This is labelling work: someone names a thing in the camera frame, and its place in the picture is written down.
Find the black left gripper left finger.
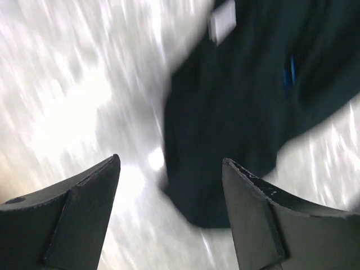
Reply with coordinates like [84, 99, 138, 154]
[1, 154, 120, 269]

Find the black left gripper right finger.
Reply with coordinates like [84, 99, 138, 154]
[222, 159, 359, 270]

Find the black t shirt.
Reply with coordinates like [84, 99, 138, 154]
[163, 1, 359, 228]

